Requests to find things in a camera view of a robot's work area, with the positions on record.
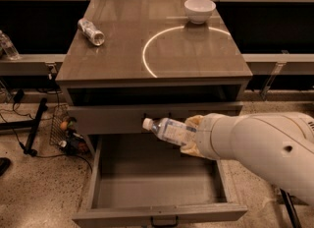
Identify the open middle drawer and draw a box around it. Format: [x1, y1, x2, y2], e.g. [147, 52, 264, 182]
[73, 134, 247, 228]

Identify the grey drawer cabinet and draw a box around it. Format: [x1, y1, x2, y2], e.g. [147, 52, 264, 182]
[54, 0, 254, 157]

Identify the white ceramic bowl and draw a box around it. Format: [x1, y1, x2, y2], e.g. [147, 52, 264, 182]
[184, 0, 216, 25]

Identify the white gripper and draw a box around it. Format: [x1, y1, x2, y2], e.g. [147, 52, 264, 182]
[181, 114, 236, 160]

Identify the black stand leg right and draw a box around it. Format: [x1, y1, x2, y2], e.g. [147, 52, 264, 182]
[281, 190, 302, 228]

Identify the black stand leg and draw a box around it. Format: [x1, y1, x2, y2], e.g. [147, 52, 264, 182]
[281, 190, 302, 228]
[0, 98, 48, 156]

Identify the black stand leg left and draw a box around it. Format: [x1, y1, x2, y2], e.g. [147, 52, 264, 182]
[0, 98, 48, 156]

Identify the wire basket with items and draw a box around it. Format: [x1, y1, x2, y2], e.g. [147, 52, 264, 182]
[49, 104, 89, 154]

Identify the closed top drawer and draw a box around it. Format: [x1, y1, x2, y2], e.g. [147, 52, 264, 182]
[68, 102, 243, 135]

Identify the clear plastic water bottle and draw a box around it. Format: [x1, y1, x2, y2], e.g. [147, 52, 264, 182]
[142, 118, 196, 146]

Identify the black floor cable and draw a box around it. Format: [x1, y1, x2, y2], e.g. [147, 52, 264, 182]
[0, 88, 93, 173]

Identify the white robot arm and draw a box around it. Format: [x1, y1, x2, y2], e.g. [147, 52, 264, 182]
[182, 112, 314, 205]

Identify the clear bottle on left shelf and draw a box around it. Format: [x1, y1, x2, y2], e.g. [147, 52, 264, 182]
[0, 30, 21, 60]

